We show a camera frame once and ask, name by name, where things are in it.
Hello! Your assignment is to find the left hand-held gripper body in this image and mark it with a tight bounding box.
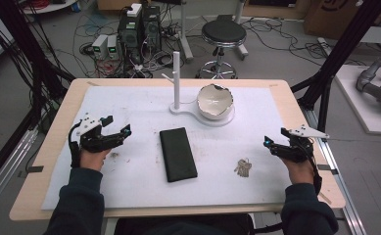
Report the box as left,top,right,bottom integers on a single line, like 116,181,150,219
74,113,125,154

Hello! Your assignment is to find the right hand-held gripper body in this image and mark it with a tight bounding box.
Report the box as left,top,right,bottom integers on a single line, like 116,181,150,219
269,123,331,165

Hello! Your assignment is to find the black wallet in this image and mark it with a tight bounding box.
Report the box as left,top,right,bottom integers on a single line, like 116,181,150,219
159,126,199,183

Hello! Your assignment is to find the white jagged-rim bowl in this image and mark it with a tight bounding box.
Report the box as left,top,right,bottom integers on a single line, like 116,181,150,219
196,82,235,120

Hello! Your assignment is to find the white key stand with tray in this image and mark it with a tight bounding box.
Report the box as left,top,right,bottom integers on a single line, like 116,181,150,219
161,50,237,128

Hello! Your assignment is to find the person's left hand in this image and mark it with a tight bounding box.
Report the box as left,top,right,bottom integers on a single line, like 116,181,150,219
79,147,113,172

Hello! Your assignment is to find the person's right hand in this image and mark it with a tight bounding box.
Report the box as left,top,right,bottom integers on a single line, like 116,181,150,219
280,156,317,186

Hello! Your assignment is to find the black tape strip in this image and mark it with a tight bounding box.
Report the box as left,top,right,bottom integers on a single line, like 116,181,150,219
26,164,45,174
316,164,340,176

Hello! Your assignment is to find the white table mat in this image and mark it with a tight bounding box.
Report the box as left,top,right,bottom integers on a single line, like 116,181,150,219
40,84,292,211

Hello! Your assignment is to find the white platform board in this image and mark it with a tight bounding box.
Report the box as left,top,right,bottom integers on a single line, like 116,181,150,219
334,64,381,137

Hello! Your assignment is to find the grey power supply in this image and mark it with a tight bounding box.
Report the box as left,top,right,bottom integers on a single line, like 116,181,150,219
106,33,120,61
91,33,110,60

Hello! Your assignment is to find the black computer tower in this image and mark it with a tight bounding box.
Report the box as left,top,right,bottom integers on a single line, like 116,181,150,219
117,13,144,65
141,4,163,54

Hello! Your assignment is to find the white power strip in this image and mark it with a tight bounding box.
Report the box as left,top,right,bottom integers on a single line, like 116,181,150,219
317,36,335,57

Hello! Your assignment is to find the white metal stand leg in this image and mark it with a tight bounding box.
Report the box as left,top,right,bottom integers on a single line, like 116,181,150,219
234,0,250,62
177,0,195,64

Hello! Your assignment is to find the person's dark clothing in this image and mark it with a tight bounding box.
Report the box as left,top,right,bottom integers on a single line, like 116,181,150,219
113,212,255,235

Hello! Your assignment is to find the white box on tower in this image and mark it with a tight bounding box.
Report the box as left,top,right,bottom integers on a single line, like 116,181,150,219
125,2,144,19

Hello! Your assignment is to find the black round stool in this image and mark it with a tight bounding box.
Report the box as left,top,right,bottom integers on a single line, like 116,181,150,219
195,19,248,80

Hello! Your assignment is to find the white round table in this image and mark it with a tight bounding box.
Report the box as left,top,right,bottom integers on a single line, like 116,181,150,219
21,0,78,16

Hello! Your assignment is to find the large cardboard box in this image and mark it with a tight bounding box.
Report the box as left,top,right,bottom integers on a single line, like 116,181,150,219
303,0,381,41

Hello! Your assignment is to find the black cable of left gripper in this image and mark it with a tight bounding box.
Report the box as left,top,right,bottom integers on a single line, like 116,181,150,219
68,120,82,169

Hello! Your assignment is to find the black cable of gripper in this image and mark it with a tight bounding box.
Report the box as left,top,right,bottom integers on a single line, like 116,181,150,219
68,120,82,169
303,139,324,197

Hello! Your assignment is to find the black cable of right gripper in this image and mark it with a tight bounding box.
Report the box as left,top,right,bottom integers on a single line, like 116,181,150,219
303,139,324,197

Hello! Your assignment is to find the aluminium rail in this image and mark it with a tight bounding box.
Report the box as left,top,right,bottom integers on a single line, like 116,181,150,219
0,126,39,217
303,107,369,235

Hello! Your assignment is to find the tangle of floor cables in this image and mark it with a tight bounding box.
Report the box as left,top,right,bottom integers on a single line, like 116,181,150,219
49,3,186,79

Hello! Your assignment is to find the black frame post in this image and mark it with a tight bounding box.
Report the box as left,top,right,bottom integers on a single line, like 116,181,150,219
290,0,381,142
0,0,76,194

